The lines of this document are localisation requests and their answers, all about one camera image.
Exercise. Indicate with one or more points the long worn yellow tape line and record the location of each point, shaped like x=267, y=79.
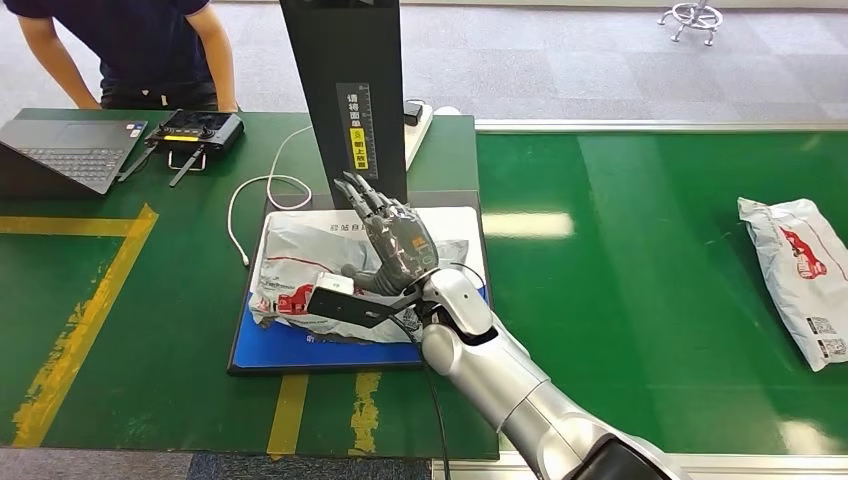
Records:
x=86, y=324

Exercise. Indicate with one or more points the green conveyor belt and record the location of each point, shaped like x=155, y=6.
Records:
x=629, y=265

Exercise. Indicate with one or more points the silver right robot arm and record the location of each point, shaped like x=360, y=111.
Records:
x=503, y=378

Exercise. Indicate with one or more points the short clean yellow tape strip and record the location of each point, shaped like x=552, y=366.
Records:
x=288, y=414

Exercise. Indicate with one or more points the person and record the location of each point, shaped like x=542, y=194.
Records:
x=146, y=46

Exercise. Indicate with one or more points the aluminium conveyor rail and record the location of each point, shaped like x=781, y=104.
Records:
x=662, y=126

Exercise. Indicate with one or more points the short worn yellow tape strip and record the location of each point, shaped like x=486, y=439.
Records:
x=364, y=414

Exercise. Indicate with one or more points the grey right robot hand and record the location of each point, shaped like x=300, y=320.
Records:
x=397, y=242

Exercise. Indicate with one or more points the person's left forearm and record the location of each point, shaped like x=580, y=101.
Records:
x=217, y=60

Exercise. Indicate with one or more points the chrome chair base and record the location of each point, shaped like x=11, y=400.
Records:
x=692, y=16

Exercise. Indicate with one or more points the person's right forearm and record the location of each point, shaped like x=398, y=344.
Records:
x=56, y=66

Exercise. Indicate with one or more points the black power adapter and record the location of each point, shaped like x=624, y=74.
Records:
x=412, y=114

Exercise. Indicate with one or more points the grey plastic mailer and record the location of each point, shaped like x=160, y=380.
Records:
x=792, y=265
x=305, y=258

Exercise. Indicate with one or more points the white rounded object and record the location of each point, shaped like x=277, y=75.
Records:
x=448, y=111

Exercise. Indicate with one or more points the grey laptop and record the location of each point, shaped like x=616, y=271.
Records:
x=66, y=156

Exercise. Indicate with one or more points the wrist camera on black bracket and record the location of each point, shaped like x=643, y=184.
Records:
x=344, y=301

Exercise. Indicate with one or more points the black inbound scanner machine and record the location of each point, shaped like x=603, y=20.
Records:
x=344, y=99

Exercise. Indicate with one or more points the white power strip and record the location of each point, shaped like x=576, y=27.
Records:
x=417, y=139

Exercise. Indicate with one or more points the black remote controller with antennas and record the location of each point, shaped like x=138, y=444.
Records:
x=199, y=129

